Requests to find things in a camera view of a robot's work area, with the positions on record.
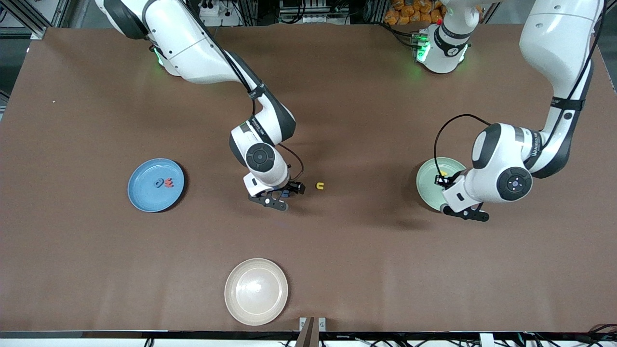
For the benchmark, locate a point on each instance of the red letter w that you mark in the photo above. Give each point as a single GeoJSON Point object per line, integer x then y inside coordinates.
{"type": "Point", "coordinates": [168, 183]}

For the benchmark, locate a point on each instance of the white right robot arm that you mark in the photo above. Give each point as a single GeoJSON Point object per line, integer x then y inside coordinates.
{"type": "Point", "coordinates": [193, 48]}

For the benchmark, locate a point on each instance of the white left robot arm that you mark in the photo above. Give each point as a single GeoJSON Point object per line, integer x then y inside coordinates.
{"type": "Point", "coordinates": [554, 48]}

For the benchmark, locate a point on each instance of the green plate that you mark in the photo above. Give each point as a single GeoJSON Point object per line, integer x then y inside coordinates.
{"type": "Point", "coordinates": [426, 188]}

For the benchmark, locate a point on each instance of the brown table mat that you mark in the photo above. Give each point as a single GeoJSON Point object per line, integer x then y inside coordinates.
{"type": "Point", "coordinates": [385, 270]}

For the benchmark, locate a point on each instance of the beige plate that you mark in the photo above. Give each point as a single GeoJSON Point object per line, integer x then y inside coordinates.
{"type": "Point", "coordinates": [255, 291]}

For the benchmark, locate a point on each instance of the blue plate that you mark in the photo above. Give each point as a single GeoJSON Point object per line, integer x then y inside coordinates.
{"type": "Point", "coordinates": [149, 197]}

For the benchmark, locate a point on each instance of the background electronics rack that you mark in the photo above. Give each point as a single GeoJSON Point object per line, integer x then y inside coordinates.
{"type": "Point", "coordinates": [313, 17]}

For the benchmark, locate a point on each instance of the orange snack bag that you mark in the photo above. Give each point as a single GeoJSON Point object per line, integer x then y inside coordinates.
{"type": "Point", "coordinates": [405, 12]}

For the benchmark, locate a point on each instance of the white power strip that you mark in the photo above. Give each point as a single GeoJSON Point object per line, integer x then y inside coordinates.
{"type": "Point", "coordinates": [212, 9]}

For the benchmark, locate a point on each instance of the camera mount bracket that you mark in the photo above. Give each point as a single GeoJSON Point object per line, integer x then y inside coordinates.
{"type": "Point", "coordinates": [311, 337]}

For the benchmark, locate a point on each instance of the aluminium frame profile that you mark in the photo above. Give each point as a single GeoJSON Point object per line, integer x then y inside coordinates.
{"type": "Point", "coordinates": [38, 33]}

